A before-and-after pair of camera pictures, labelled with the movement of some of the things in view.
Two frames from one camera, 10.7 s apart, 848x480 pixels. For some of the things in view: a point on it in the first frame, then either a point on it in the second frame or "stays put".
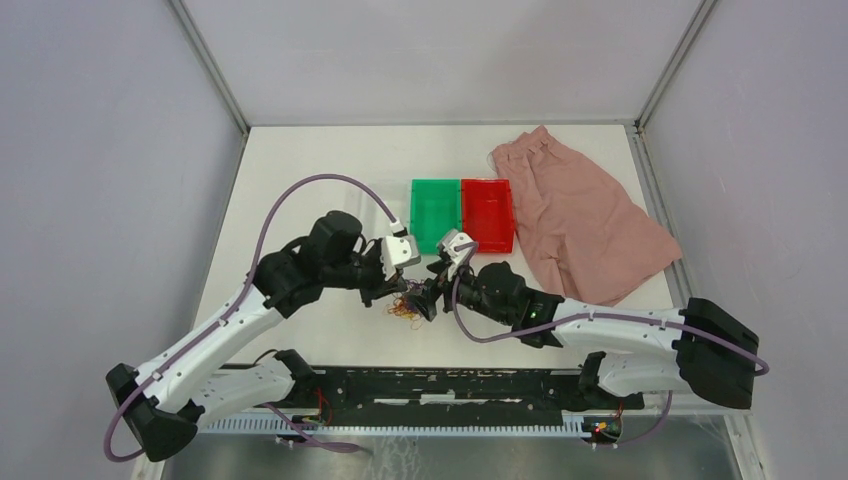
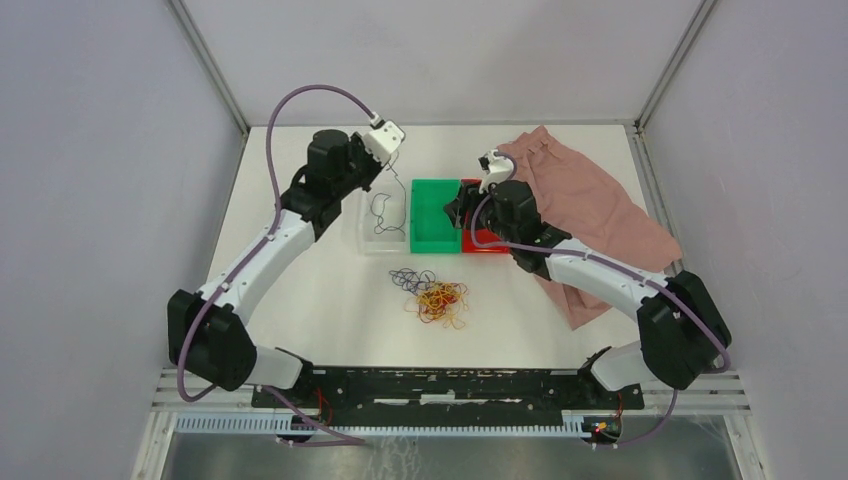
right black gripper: x=435 y=287 to x=473 y=199
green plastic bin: x=435 y=210 stays put
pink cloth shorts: x=580 y=228 stays put
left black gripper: x=382 y=286 to x=357 y=146
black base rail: x=449 y=397 stays put
